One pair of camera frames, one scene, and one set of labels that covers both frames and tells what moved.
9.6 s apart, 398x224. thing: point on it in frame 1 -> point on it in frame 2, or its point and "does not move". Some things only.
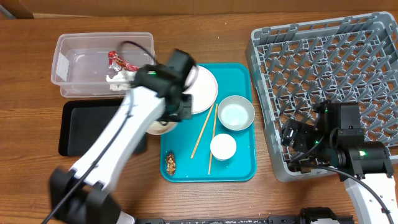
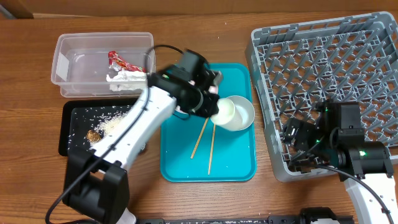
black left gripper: (186, 113) -> (209, 106)
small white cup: (222, 147) -> (226, 113)
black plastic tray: (82, 122) does not move
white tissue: (121, 81) does not move
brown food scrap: (171, 164) -> (92, 135)
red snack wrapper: (116, 63) does not move
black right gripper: (303, 131) does not move
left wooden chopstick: (202, 132) does not move
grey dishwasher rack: (295, 66) does not move
